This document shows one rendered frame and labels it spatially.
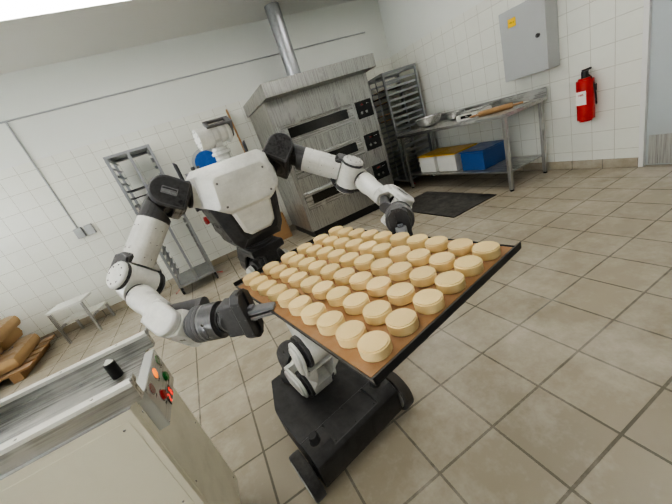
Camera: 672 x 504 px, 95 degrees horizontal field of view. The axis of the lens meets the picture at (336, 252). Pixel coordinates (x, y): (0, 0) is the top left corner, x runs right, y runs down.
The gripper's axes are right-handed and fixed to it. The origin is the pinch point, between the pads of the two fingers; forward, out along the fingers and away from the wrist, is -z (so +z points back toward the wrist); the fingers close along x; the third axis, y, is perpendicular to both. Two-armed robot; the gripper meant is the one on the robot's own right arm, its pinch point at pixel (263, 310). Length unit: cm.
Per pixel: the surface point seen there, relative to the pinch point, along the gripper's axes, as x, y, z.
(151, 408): -22.0, -2.1, 44.8
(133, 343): -11, 17, 62
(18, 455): -13, -20, 64
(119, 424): -19, -9, 47
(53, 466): -20, -18, 60
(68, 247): 4, 261, 386
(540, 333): -100, 90, -88
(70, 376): -12, 6, 78
